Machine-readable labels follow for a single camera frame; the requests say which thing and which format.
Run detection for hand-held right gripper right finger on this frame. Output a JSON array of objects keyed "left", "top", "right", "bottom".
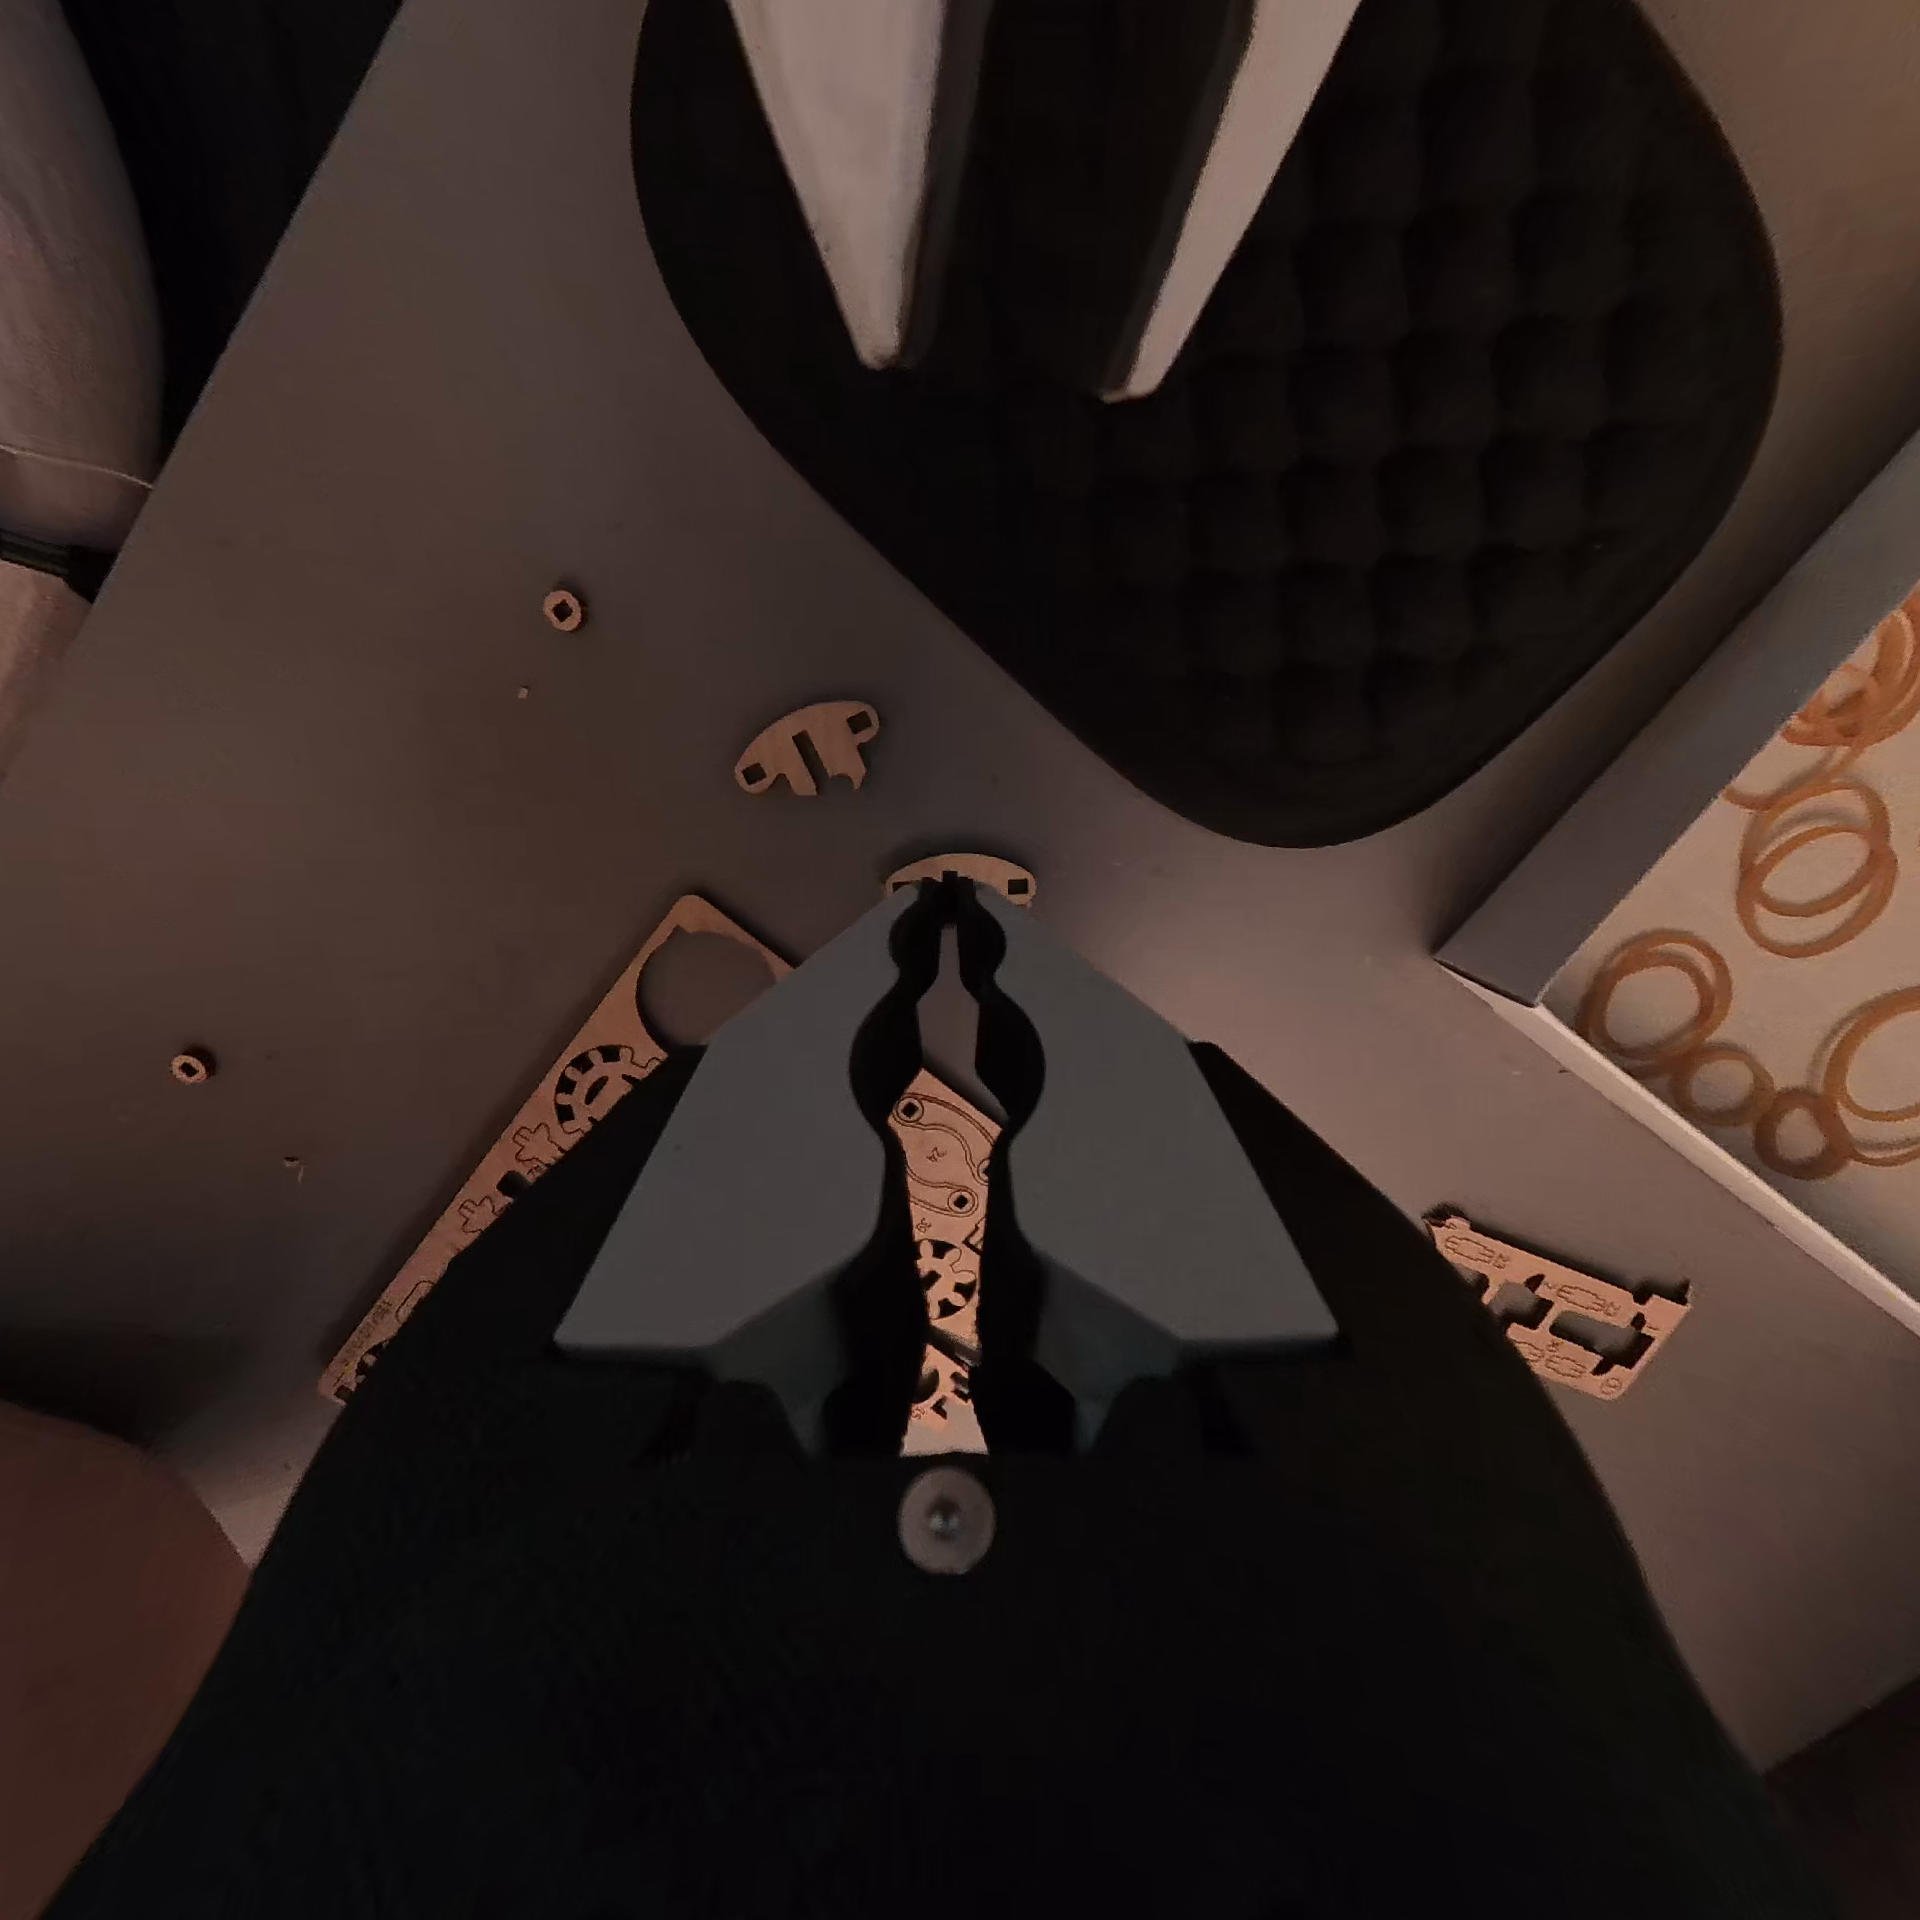
[{"left": 954, "top": 887, "right": 1341, "bottom": 1454}]

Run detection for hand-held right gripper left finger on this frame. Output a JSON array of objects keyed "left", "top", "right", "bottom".
[{"left": 554, "top": 887, "right": 961, "bottom": 1454}]

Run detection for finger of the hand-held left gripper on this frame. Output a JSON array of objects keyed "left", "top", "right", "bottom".
[
  {"left": 733, "top": 0, "right": 993, "bottom": 373},
  {"left": 1103, "top": 0, "right": 1361, "bottom": 403}
]

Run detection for large plywood parts sheet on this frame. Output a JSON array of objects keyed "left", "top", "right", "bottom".
[{"left": 314, "top": 894, "right": 1051, "bottom": 1458}]

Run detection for curved wooden model part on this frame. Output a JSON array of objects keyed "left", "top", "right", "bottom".
[
  {"left": 733, "top": 695, "right": 880, "bottom": 800},
  {"left": 880, "top": 843, "right": 1039, "bottom": 913}
]

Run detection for black padded wrist rest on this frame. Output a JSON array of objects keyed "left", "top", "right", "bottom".
[{"left": 629, "top": 0, "right": 1784, "bottom": 849}]

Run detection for wooden rings in tray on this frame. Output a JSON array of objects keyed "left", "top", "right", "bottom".
[{"left": 1578, "top": 585, "right": 1920, "bottom": 1177}]

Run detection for white cardboard tray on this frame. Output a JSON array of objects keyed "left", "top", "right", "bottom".
[{"left": 1433, "top": 436, "right": 1920, "bottom": 1359}]

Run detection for small plywood frame offcut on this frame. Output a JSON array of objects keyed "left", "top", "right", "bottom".
[{"left": 1423, "top": 1204, "right": 1696, "bottom": 1399}]

